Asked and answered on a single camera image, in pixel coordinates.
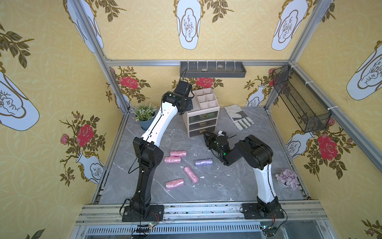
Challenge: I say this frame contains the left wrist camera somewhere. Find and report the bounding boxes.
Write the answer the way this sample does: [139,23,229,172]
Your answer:
[174,80,192,97]

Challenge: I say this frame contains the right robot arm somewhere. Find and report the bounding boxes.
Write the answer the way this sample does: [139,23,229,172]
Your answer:
[204,132,282,218]

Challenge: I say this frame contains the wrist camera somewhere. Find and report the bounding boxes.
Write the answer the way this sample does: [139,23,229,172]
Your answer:
[174,80,192,97]
[218,130,228,138]

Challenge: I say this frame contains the beige drawer organizer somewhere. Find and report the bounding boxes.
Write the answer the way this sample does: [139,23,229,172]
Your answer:
[183,88,220,137]

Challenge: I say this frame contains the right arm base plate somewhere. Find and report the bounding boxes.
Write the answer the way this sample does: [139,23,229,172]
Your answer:
[242,203,285,220]

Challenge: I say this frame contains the black wire mesh basket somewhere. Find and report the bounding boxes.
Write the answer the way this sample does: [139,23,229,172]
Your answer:
[271,65,332,132]

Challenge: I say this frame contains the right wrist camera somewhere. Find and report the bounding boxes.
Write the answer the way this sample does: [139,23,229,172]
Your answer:
[218,130,228,138]

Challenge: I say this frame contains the grey work glove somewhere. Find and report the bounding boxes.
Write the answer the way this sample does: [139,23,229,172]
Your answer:
[224,105,254,130]

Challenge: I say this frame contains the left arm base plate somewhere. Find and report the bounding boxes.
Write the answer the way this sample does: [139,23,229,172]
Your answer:
[122,205,164,223]

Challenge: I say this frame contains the potted green plant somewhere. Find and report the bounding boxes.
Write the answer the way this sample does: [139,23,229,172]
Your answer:
[133,104,157,130]

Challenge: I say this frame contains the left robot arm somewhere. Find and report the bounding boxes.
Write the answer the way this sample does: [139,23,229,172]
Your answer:
[129,92,191,219]

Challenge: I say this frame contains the pink trash bag roll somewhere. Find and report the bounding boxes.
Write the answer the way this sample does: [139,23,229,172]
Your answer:
[170,150,187,157]
[184,166,200,184]
[164,156,182,164]
[166,178,185,190]

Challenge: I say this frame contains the purple trash bag roll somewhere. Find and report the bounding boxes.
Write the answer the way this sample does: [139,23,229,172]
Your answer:
[195,158,213,167]

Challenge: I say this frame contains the grey wall shelf tray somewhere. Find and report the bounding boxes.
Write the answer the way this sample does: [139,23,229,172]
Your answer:
[180,60,247,78]

